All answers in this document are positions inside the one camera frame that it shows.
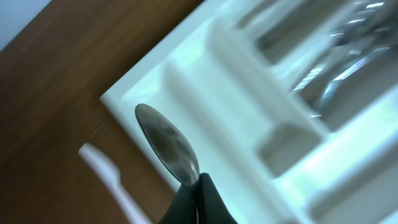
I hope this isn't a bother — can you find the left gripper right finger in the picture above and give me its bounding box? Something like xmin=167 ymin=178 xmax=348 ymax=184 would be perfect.
xmin=197 ymin=173 xmax=237 ymax=224

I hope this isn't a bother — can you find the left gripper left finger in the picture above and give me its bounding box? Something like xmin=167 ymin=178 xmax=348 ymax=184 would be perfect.
xmin=159 ymin=185 xmax=197 ymax=224

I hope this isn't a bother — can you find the small metal spoon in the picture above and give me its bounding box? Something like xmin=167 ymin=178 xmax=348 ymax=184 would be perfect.
xmin=135 ymin=103 xmax=200 ymax=187

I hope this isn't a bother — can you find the white plastic knife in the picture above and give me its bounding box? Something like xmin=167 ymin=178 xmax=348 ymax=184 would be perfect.
xmin=78 ymin=142 xmax=152 ymax=224

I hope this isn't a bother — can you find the large metal spoon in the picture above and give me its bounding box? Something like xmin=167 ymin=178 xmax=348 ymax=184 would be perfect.
xmin=312 ymin=45 xmax=395 ymax=118
xmin=291 ymin=46 xmax=362 ymax=104

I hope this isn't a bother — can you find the white plastic cutlery tray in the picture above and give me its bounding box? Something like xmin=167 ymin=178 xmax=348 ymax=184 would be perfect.
xmin=101 ymin=0 xmax=397 ymax=223

